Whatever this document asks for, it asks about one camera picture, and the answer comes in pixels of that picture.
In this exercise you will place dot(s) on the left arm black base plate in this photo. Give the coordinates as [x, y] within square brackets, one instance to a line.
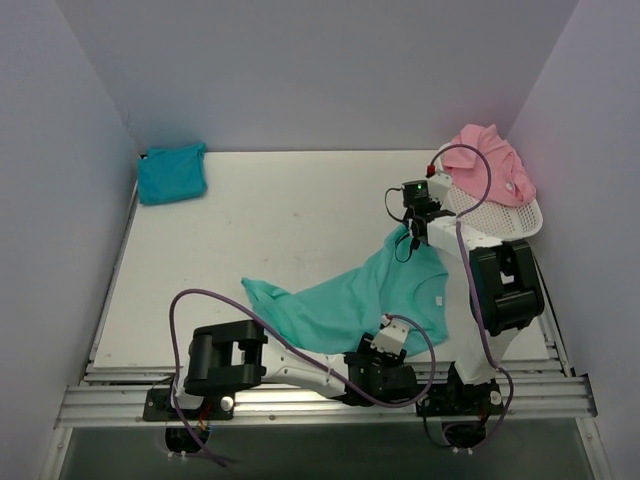
[159, 407]

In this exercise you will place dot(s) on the pink t-shirt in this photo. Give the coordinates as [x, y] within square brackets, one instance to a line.
[511, 185]

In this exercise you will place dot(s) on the white perforated plastic basket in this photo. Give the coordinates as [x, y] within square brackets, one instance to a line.
[495, 219]

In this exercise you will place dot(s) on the mint green t-shirt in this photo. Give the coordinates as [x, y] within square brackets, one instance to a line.
[332, 316]

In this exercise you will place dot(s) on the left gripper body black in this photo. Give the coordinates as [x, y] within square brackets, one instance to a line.
[400, 376]

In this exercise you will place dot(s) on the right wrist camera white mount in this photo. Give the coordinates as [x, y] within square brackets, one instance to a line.
[439, 183]

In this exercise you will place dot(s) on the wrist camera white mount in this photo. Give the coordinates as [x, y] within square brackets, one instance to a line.
[391, 336]
[439, 183]

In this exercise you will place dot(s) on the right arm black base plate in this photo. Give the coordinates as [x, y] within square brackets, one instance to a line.
[457, 401]

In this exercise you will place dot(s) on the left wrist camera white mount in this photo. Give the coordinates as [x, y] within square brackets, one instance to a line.
[391, 336]

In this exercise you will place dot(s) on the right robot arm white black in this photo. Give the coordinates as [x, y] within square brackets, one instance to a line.
[504, 290]

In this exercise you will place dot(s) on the folded teal blue t-shirt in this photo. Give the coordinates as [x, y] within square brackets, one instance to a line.
[169, 175]

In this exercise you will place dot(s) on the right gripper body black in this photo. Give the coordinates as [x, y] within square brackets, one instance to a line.
[410, 226]

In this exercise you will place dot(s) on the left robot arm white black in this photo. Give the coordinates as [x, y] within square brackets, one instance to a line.
[228, 358]

